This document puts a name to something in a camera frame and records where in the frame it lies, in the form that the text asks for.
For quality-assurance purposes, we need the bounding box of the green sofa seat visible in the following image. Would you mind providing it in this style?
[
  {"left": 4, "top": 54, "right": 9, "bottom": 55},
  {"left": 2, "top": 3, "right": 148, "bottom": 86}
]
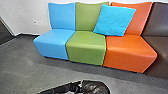
[{"left": 65, "top": 1, "right": 110, "bottom": 67}]

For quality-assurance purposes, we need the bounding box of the orange sofa seat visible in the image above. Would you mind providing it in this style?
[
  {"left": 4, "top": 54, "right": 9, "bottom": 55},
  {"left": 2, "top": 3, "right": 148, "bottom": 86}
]
[{"left": 102, "top": 1, "right": 158, "bottom": 74}]

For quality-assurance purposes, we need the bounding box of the blue sofa seat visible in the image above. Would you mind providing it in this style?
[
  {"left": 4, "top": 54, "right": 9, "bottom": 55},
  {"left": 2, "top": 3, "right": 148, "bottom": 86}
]
[{"left": 32, "top": 2, "right": 77, "bottom": 61}]

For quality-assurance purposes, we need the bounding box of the brown sofa seat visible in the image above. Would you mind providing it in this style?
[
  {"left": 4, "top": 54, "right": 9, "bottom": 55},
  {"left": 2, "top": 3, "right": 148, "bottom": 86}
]
[{"left": 143, "top": 1, "right": 168, "bottom": 80}]

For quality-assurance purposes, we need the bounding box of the cyan square cushion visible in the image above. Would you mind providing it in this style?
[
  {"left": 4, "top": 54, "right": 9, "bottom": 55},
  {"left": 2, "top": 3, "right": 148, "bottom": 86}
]
[{"left": 92, "top": 3, "right": 137, "bottom": 37}]

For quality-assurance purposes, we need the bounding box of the black trash bag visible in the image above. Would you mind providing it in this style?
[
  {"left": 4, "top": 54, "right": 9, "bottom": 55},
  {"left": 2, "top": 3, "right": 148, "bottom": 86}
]
[{"left": 37, "top": 79, "right": 111, "bottom": 94}]

